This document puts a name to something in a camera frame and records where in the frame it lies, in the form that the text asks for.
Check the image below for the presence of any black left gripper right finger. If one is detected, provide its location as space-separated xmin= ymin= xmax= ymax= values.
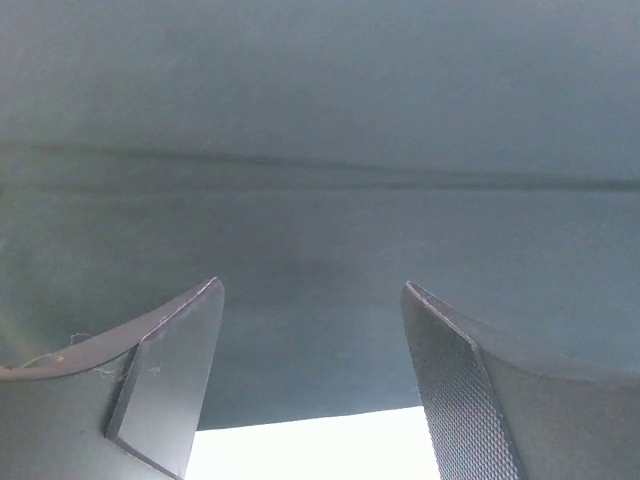
xmin=401 ymin=282 xmax=639 ymax=479

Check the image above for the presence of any black t shirt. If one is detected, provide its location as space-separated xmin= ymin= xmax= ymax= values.
xmin=1 ymin=1 xmax=639 ymax=429

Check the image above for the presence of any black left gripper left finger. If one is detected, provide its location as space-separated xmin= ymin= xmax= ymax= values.
xmin=1 ymin=278 xmax=224 ymax=479

